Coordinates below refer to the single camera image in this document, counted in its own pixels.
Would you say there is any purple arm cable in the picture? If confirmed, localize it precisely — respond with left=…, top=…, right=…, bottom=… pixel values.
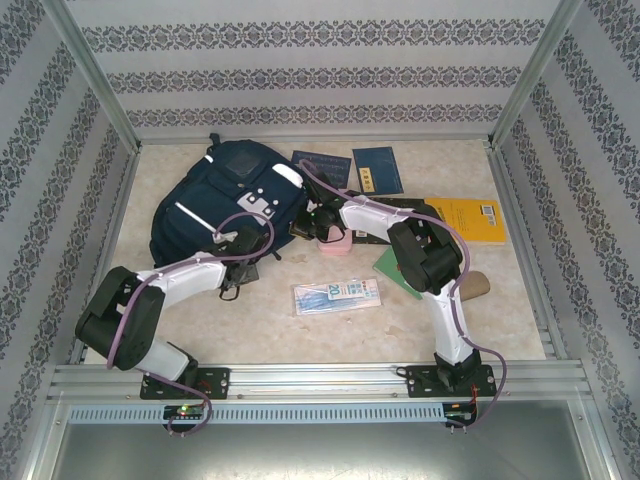
left=104, top=212, right=276, bottom=439
left=297, top=158, right=507, bottom=434

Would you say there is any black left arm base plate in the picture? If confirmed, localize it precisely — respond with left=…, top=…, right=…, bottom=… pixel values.
left=139, top=367, right=231, bottom=401

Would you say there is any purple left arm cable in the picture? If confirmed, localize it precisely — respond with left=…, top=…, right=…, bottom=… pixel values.
left=104, top=212, right=276, bottom=439

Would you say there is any aluminium left frame post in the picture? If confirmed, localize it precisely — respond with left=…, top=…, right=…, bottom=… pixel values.
left=42, top=0, right=144, bottom=151

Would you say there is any aluminium right frame post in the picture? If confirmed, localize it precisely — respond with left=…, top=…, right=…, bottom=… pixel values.
left=487, top=0, right=586, bottom=151

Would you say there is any aluminium mounting rail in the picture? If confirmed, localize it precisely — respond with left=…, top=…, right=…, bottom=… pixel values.
left=47, top=362, right=586, bottom=401

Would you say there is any dark blue book yellow label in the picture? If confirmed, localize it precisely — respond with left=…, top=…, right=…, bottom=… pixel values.
left=352, top=145, right=405, bottom=196

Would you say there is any dark blue book with lines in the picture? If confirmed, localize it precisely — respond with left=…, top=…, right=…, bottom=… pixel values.
left=291, top=149, right=354, bottom=191

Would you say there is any grey slotted cable duct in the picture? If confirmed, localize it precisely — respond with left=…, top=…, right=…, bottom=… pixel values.
left=67, top=403, right=446, bottom=425

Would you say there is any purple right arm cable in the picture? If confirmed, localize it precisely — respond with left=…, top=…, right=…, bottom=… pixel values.
left=297, top=158, right=507, bottom=434

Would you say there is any grey metal shelf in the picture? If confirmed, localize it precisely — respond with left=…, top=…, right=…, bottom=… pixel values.
left=29, top=399, right=614, bottom=480

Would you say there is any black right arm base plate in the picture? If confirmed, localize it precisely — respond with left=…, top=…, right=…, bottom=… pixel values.
left=405, top=364, right=498, bottom=400

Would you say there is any clear pack of blue pens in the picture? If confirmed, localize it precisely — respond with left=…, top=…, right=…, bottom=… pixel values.
left=291, top=278, right=382, bottom=317

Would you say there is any aluminium frame post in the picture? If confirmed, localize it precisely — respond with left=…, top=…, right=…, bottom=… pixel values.
left=42, top=0, right=144, bottom=151
left=487, top=0, right=586, bottom=151

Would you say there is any navy blue backpack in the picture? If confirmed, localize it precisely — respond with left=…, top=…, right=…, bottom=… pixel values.
left=148, top=132, right=307, bottom=269

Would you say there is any aluminium right table rail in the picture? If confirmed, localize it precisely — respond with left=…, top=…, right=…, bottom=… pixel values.
left=487, top=142, right=569, bottom=361

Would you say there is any tan felt pouch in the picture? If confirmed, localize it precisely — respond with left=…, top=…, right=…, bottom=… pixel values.
left=457, top=269, right=494, bottom=304

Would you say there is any pink pencil case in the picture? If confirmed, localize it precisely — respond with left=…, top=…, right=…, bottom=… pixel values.
left=317, top=227, right=354, bottom=259

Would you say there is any green notebook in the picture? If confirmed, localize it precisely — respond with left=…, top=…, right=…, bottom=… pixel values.
left=372, top=247, right=426, bottom=301

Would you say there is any aluminium table rail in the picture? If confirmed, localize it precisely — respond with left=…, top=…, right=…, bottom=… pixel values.
left=487, top=142, right=569, bottom=361
left=67, top=144, right=144, bottom=365

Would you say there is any aluminium left table rail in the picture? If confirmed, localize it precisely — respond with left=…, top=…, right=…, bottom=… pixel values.
left=67, top=144, right=144, bottom=365

